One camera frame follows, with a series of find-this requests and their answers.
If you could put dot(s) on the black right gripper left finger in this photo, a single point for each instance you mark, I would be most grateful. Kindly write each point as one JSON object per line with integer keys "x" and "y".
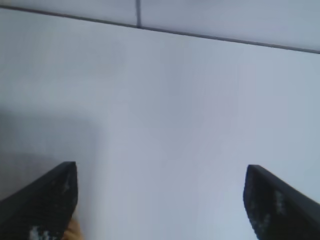
{"x": 37, "y": 210}

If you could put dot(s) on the brown wicker basket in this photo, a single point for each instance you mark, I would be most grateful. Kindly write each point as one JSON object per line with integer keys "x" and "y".
{"x": 73, "y": 232}

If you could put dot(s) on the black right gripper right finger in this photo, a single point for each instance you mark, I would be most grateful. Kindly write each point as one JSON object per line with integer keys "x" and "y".
{"x": 285, "y": 210}

